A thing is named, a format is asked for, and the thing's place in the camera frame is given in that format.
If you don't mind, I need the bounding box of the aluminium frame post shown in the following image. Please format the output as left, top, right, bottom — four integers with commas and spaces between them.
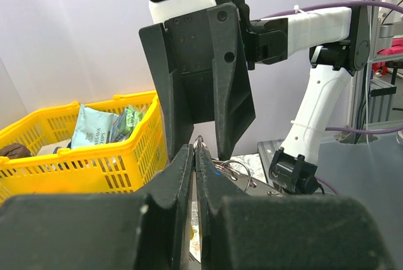
346, 0, 403, 145

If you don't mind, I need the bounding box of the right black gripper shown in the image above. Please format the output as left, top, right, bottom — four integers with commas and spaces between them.
139, 0, 256, 160

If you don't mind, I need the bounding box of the floral table mat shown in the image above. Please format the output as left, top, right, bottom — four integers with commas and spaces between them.
189, 154, 275, 269

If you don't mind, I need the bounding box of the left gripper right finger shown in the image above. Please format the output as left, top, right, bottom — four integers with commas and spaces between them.
195, 147, 395, 269

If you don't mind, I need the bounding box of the light blue snack bag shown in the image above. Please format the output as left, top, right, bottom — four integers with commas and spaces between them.
71, 104, 118, 149

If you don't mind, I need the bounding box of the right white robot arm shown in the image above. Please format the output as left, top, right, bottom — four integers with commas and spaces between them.
139, 0, 370, 194

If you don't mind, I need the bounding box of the green packet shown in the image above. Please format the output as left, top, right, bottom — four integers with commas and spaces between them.
110, 105, 147, 143

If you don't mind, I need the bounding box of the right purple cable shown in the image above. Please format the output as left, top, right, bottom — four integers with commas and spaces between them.
261, 0, 403, 195

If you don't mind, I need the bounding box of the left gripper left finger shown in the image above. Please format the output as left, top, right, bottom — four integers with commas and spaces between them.
1, 145, 194, 269

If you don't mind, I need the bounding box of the yellow plastic basket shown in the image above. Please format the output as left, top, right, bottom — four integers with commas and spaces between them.
1, 91, 167, 201

